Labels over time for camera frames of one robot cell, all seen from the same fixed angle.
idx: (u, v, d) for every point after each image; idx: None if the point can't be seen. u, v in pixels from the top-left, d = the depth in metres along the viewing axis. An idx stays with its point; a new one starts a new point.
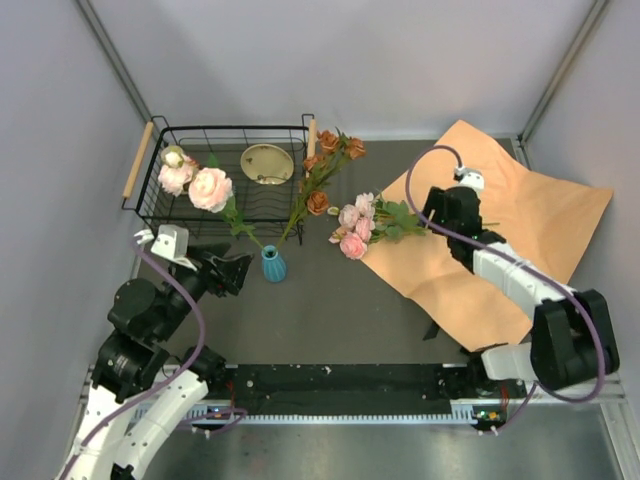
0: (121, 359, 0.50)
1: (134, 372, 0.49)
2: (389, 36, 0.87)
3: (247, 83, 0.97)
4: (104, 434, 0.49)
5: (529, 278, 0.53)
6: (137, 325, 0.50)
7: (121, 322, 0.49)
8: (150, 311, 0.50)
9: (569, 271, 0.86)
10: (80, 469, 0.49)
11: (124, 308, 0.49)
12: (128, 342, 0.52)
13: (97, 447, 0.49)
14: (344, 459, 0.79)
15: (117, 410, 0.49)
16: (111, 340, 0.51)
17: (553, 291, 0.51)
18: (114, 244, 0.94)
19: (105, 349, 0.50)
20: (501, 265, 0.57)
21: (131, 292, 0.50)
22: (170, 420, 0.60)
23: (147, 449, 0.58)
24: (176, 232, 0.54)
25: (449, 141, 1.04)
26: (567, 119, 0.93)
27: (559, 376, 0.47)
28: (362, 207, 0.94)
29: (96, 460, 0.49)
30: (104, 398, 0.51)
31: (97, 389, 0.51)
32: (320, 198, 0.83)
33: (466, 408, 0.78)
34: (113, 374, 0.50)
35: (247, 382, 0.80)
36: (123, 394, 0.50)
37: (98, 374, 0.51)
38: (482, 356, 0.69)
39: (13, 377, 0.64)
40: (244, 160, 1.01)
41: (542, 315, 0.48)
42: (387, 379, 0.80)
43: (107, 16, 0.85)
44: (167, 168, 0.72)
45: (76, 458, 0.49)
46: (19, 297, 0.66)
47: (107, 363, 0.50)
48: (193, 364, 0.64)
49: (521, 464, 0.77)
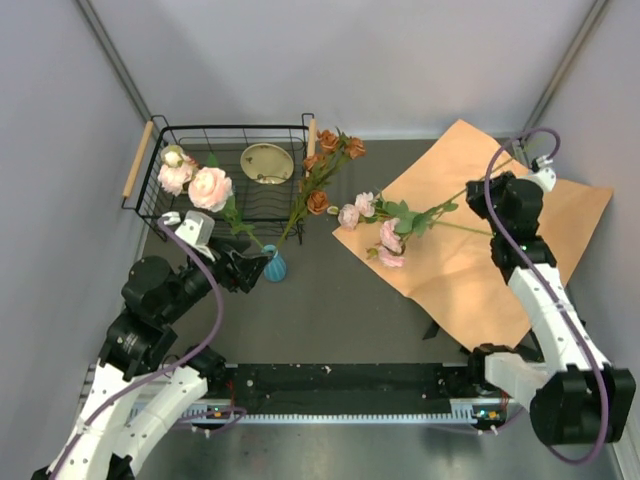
0: (131, 337, 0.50)
1: (144, 351, 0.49)
2: (389, 35, 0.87)
3: (246, 83, 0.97)
4: (109, 413, 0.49)
5: (565, 331, 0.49)
6: (151, 301, 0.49)
7: (135, 298, 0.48)
8: (163, 289, 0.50)
9: (571, 266, 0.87)
10: (81, 450, 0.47)
11: (138, 284, 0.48)
12: (138, 321, 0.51)
13: (100, 427, 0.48)
14: (344, 459, 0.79)
15: (126, 389, 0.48)
16: (120, 318, 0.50)
17: (583, 360, 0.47)
18: (115, 244, 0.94)
19: (113, 328, 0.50)
20: (541, 301, 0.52)
21: (146, 269, 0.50)
22: (170, 414, 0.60)
23: (147, 442, 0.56)
24: (203, 220, 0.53)
25: (449, 141, 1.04)
26: (566, 119, 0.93)
27: (553, 435, 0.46)
28: (363, 208, 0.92)
29: (98, 443, 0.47)
30: (112, 376, 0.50)
31: (104, 367, 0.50)
32: (320, 198, 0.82)
33: (466, 408, 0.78)
34: (121, 353, 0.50)
35: (247, 381, 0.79)
36: (131, 371, 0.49)
37: (106, 352, 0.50)
38: (485, 360, 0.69)
39: (13, 377, 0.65)
40: (243, 160, 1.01)
41: (559, 382, 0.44)
42: (387, 379, 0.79)
43: (106, 16, 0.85)
44: (167, 168, 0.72)
45: (77, 438, 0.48)
46: (19, 298, 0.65)
47: (116, 341, 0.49)
48: (193, 361, 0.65)
49: (521, 464, 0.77)
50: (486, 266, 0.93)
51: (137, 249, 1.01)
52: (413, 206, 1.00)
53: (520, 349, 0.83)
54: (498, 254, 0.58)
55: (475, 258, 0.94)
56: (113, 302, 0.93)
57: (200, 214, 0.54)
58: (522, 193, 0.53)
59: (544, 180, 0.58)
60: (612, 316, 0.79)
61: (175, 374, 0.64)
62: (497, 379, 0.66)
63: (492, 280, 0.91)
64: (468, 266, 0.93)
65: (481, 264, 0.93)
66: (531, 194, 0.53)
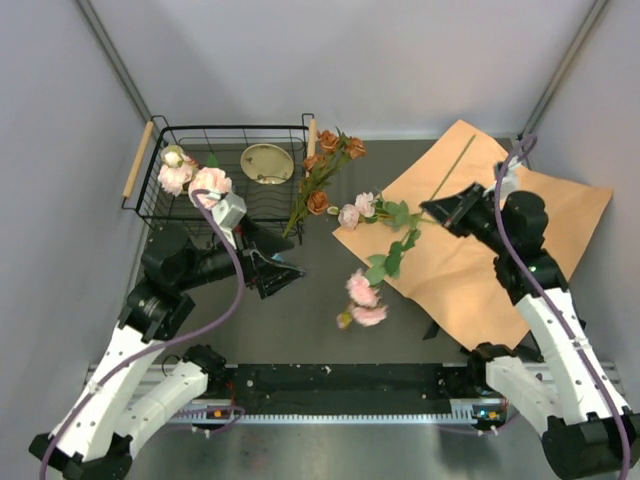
0: (151, 303, 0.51)
1: (164, 315, 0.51)
2: (389, 35, 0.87)
3: (246, 83, 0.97)
4: (123, 377, 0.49)
5: (582, 371, 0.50)
6: (169, 269, 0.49)
7: (153, 265, 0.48)
8: (180, 256, 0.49)
9: (570, 269, 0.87)
10: (90, 413, 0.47)
11: (156, 251, 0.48)
12: (157, 287, 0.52)
13: (110, 392, 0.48)
14: (344, 459, 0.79)
15: (144, 351, 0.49)
16: (140, 285, 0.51)
17: (601, 404, 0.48)
18: (115, 244, 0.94)
19: (133, 293, 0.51)
20: (556, 338, 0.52)
21: (165, 237, 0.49)
22: (172, 400, 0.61)
23: (147, 425, 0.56)
24: (235, 205, 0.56)
25: (448, 141, 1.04)
26: (566, 119, 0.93)
27: (569, 471, 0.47)
28: (362, 207, 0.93)
29: (107, 407, 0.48)
30: (129, 338, 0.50)
31: (123, 329, 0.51)
32: (319, 198, 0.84)
33: (466, 408, 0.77)
34: (141, 317, 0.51)
35: (247, 381, 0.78)
36: (150, 333, 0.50)
37: (125, 315, 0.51)
38: (488, 364, 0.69)
39: (14, 377, 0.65)
40: (244, 160, 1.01)
41: (578, 431, 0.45)
42: (387, 379, 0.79)
43: (106, 16, 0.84)
44: (167, 168, 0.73)
45: (88, 399, 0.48)
46: (19, 298, 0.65)
47: (138, 303, 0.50)
48: (194, 359, 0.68)
49: (521, 464, 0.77)
50: (485, 266, 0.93)
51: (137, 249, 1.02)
52: (413, 207, 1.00)
53: (518, 349, 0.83)
54: (505, 275, 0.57)
55: (474, 258, 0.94)
56: (112, 302, 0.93)
57: (236, 200, 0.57)
58: (523, 205, 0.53)
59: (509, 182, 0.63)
60: (612, 317, 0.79)
61: (178, 367, 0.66)
62: (501, 388, 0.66)
63: (491, 281, 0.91)
64: (467, 267, 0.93)
65: (479, 264, 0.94)
66: (533, 205, 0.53)
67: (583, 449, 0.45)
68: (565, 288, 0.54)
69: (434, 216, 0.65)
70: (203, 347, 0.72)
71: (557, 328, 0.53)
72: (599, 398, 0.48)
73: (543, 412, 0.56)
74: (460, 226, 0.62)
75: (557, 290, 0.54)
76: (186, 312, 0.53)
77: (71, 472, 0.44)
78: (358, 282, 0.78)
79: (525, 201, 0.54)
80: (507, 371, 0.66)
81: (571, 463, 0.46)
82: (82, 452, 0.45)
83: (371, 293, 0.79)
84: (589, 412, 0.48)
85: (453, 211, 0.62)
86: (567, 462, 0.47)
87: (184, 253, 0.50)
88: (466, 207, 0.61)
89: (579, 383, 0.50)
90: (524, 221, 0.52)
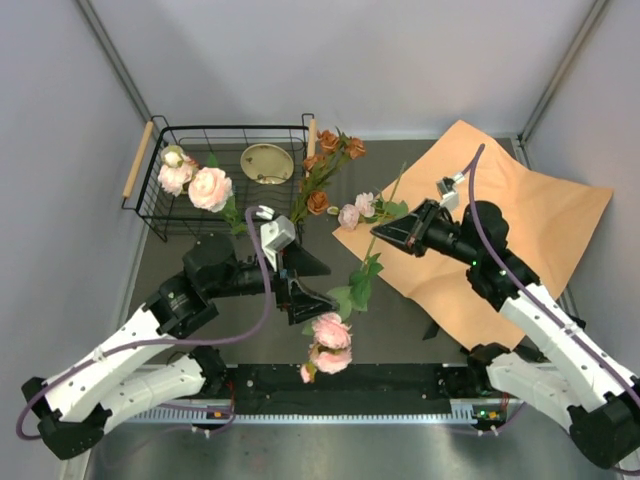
0: (180, 299, 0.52)
1: (185, 315, 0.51)
2: (389, 35, 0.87)
3: (246, 83, 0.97)
4: (126, 356, 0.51)
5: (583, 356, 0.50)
6: (205, 276, 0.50)
7: (192, 267, 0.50)
8: (220, 267, 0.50)
9: (570, 270, 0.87)
10: (83, 378, 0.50)
11: (199, 255, 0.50)
12: (190, 286, 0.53)
13: (109, 367, 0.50)
14: (344, 459, 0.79)
15: (154, 340, 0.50)
16: (176, 278, 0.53)
17: (611, 381, 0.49)
18: (115, 245, 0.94)
19: (165, 285, 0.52)
20: (548, 331, 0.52)
21: (213, 243, 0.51)
22: (162, 392, 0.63)
23: (131, 407, 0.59)
24: (285, 231, 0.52)
25: (449, 140, 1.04)
26: (566, 119, 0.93)
27: (606, 459, 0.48)
28: (362, 207, 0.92)
29: (100, 379, 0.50)
30: (146, 323, 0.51)
31: (144, 312, 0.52)
32: (320, 198, 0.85)
33: (466, 408, 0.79)
34: (165, 308, 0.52)
35: (247, 382, 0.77)
36: (166, 327, 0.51)
37: (153, 299, 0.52)
38: (489, 368, 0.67)
39: (15, 377, 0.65)
40: (244, 160, 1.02)
41: (602, 416, 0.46)
42: (387, 379, 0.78)
43: (106, 16, 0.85)
44: (167, 168, 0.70)
45: (89, 363, 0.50)
46: (19, 298, 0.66)
47: (166, 296, 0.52)
48: (198, 360, 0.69)
49: (521, 463, 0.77)
50: None
51: (137, 249, 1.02)
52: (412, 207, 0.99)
53: (517, 348, 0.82)
54: (481, 284, 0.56)
55: None
56: (113, 302, 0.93)
57: (287, 224, 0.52)
58: (485, 218, 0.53)
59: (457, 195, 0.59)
60: (612, 317, 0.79)
61: (180, 362, 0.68)
62: (504, 386, 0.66)
63: None
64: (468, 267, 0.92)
65: None
66: (494, 216, 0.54)
67: (613, 432, 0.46)
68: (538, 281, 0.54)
69: (390, 238, 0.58)
70: (211, 349, 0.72)
71: (545, 321, 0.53)
72: (608, 377, 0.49)
73: (558, 403, 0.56)
74: (422, 245, 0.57)
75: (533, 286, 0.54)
76: (208, 318, 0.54)
77: (47, 425, 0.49)
78: (327, 319, 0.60)
79: (486, 213, 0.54)
80: (509, 370, 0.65)
81: (610, 451, 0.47)
82: (62, 411, 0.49)
83: (345, 333, 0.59)
84: (606, 393, 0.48)
85: (413, 228, 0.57)
86: (603, 450, 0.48)
87: (225, 265, 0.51)
88: (426, 223, 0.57)
89: (585, 367, 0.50)
90: (489, 234, 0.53)
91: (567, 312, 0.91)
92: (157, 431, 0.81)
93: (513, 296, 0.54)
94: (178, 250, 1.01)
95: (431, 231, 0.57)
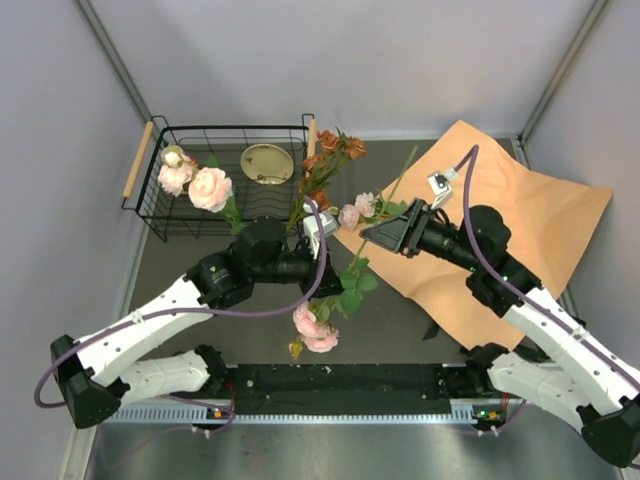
0: (222, 273, 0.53)
1: (226, 290, 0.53)
2: (389, 35, 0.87)
3: (246, 83, 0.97)
4: (164, 322, 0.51)
5: (594, 361, 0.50)
6: (256, 253, 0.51)
7: (248, 242, 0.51)
8: (272, 246, 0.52)
9: (570, 270, 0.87)
10: (119, 339, 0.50)
11: (256, 231, 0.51)
12: (231, 264, 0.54)
13: (147, 330, 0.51)
14: (344, 459, 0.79)
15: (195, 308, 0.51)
16: (219, 255, 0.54)
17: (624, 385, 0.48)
18: (115, 244, 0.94)
19: (208, 259, 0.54)
20: (556, 338, 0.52)
21: (270, 222, 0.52)
22: (172, 377, 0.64)
23: (146, 385, 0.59)
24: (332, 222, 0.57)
25: (449, 140, 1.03)
26: (566, 119, 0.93)
27: (623, 460, 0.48)
28: (363, 207, 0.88)
29: (137, 341, 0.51)
30: (187, 292, 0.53)
31: (185, 282, 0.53)
32: (319, 198, 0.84)
33: (466, 408, 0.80)
34: (206, 279, 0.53)
35: (247, 382, 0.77)
36: (206, 298, 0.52)
37: (195, 270, 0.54)
38: (489, 371, 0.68)
39: (15, 376, 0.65)
40: (243, 160, 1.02)
41: (619, 420, 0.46)
42: (387, 379, 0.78)
43: (106, 16, 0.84)
44: (167, 168, 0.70)
45: (128, 325, 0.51)
46: (19, 298, 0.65)
47: (209, 268, 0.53)
48: (203, 356, 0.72)
49: (521, 464, 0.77)
50: None
51: (137, 249, 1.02)
52: None
53: (518, 348, 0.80)
54: (483, 290, 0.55)
55: None
56: (112, 302, 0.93)
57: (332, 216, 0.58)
58: (484, 226, 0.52)
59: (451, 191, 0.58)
60: (612, 317, 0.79)
61: (189, 356, 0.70)
62: (508, 386, 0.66)
63: None
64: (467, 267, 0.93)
65: None
66: (495, 224, 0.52)
67: (632, 435, 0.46)
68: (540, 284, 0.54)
69: (380, 243, 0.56)
70: (213, 348, 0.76)
71: (553, 327, 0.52)
72: (621, 381, 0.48)
73: (567, 404, 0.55)
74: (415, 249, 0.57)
75: (535, 290, 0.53)
76: (242, 295, 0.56)
77: (77, 383, 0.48)
78: (304, 317, 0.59)
79: (486, 220, 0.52)
80: (512, 371, 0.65)
81: (626, 452, 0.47)
82: (95, 370, 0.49)
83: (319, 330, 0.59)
84: (619, 398, 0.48)
85: (404, 235, 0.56)
86: (619, 451, 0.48)
87: (277, 245, 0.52)
88: (418, 228, 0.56)
89: (597, 372, 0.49)
90: (491, 242, 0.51)
91: (567, 312, 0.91)
92: (156, 431, 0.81)
93: (518, 303, 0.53)
94: (178, 250, 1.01)
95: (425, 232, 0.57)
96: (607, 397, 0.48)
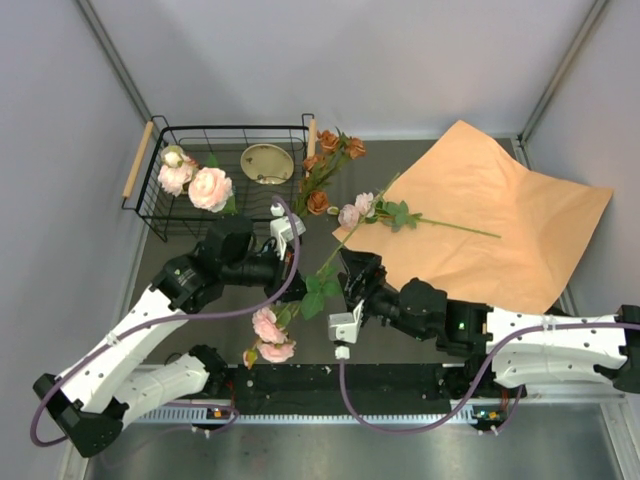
0: (188, 274, 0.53)
1: (196, 288, 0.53)
2: (390, 34, 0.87)
3: (246, 83, 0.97)
4: (141, 335, 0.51)
5: (577, 337, 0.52)
6: (225, 247, 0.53)
7: (217, 236, 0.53)
8: (240, 239, 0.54)
9: (570, 271, 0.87)
10: (100, 364, 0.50)
11: (224, 225, 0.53)
12: (196, 264, 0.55)
13: (125, 348, 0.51)
14: (344, 459, 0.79)
15: (168, 316, 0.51)
16: (182, 257, 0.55)
17: (613, 337, 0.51)
18: (115, 244, 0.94)
19: (170, 264, 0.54)
20: (538, 341, 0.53)
21: (234, 217, 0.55)
22: (171, 382, 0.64)
23: (145, 399, 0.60)
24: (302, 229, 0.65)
25: (449, 140, 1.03)
26: (566, 119, 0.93)
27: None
28: (362, 207, 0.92)
29: (119, 361, 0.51)
30: (156, 301, 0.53)
31: (153, 292, 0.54)
32: (320, 198, 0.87)
33: (466, 408, 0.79)
34: (173, 282, 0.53)
35: (247, 382, 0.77)
36: (178, 301, 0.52)
37: (159, 278, 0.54)
38: (496, 379, 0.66)
39: (15, 376, 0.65)
40: (243, 160, 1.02)
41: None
42: (387, 380, 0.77)
43: (106, 15, 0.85)
44: (167, 168, 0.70)
45: (105, 349, 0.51)
46: (19, 296, 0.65)
47: (174, 272, 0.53)
48: (199, 356, 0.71)
49: (521, 464, 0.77)
50: (485, 266, 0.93)
51: (137, 250, 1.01)
52: (413, 206, 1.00)
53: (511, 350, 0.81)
54: (458, 347, 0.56)
55: (474, 258, 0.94)
56: (112, 302, 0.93)
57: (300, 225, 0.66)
58: (426, 303, 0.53)
59: (349, 329, 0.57)
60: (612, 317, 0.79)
61: (182, 359, 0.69)
62: (521, 380, 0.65)
63: (490, 279, 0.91)
64: (467, 266, 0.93)
65: (479, 265, 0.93)
66: (430, 296, 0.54)
67: None
68: (490, 307, 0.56)
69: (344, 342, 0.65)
70: (207, 346, 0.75)
71: (528, 335, 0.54)
72: (607, 337, 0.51)
73: (584, 369, 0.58)
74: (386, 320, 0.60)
75: (489, 315, 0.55)
76: (212, 293, 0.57)
77: (69, 417, 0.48)
78: (264, 318, 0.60)
79: (423, 294, 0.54)
80: (517, 370, 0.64)
81: None
82: (83, 400, 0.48)
83: (278, 333, 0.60)
84: (619, 350, 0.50)
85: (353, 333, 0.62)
86: None
87: (245, 239, 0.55)
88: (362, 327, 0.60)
89: (587, 342, 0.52)
90: (433, 311, 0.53)
91: (567, 312, 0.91)
92: (157, 431, 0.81)
93: (489, 339, 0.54)
94: (178, 250, 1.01)
95: (378, 301, 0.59)
96: (610, 359, 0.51)
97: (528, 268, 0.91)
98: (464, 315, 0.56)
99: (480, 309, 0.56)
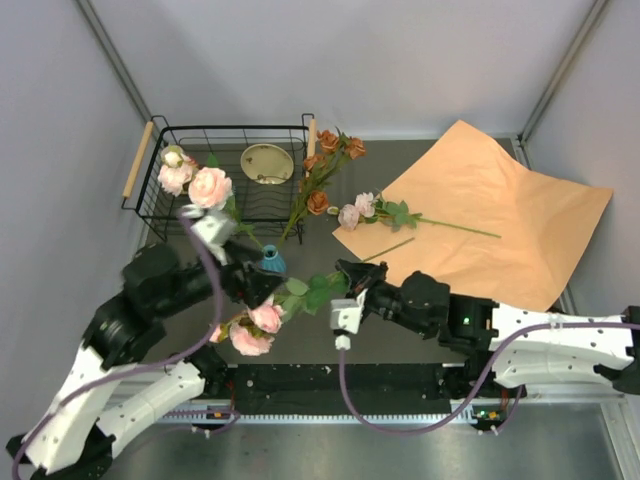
0: (115, 325, 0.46)
1: (126, 341, 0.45)
2: (389, 34, 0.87)
3: (246, 83, 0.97)
4: (81, 402, 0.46)
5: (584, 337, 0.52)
6: (146, 290, 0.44)
7: (132, 281, 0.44)
8: (165, 277, 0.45)
9: (571, 270, 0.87)
10: (52, 431, 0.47)
11: (139, 268, 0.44)
12: (128, 307, 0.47)
13: (68, 417, 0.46)
14: (344, 458, 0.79)
15: (102, 381, 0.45)
16: (110, 302, 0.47)
17: (620, 338, 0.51)
18: (115, 244, 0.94)
19: (97, 314, 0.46)
20: (542, 339, 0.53)
21: (151, 251, 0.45)
22: (161, 403, 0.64)
23: (133, 425, 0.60)
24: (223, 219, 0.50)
25: (449, 141, 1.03)
26: (567, 119, 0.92)
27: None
28: (362, 207, 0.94)
29: (67, 428, 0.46)
30: (90, 362, 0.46)
31: (85, 351, 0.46)
32: (320, 198, 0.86)
33: (466, 408, 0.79)
34: (103, 338, 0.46)
35: (248, 382, 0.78)
36: (109, 361, 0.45)
37: (89, 334, 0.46)
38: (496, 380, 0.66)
39: (14, 375, 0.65)
40: (244, 160, 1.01)
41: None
42: (387, 379, 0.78)
43: (106, 15, 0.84)
44: (167, 168, 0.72)
45: (52, 417, 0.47)
46: (18, 296, 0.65)
47: (100, 326, 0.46)
48: (195, 361, 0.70)
49: (521, 464, 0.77)
50: (485, 266, 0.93)
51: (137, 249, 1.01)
52: (413, 207, 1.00)
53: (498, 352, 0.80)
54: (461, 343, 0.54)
55: (474, 258, 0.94)
56: None
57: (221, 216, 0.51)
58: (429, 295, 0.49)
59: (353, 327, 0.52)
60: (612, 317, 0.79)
61: (175, 369, 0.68)
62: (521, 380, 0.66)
63: (490, 279, 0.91)
64: (468, 266, 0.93)
65: (479, 264, 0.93)
66: (433, 288, 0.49)
67: None
68: (495, 302, 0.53)
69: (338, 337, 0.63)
70: (207, 347, 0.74)
71: (534, 333, 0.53)
72: (614, 338, 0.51)
73: (585, 368, 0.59)
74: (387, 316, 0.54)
75: (495, 311, 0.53)
76: (154, 337, 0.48)
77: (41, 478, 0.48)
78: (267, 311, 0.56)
79: (426, 287, 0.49)
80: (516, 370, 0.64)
81: None
82: (45, 466, 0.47)
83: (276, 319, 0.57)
84: (625, 351, 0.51)
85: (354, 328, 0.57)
86: None
87: (168, 275, 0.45)
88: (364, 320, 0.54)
89: (593, 342, 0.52)
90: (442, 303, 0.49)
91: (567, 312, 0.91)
92: (156, 431, 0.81)
93: (495, 334, 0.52)
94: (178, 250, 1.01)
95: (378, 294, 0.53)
96: (616, 359, 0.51)
97: (528, 268, 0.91)
98: (467, 310, 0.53)
99: (485, 304, 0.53)
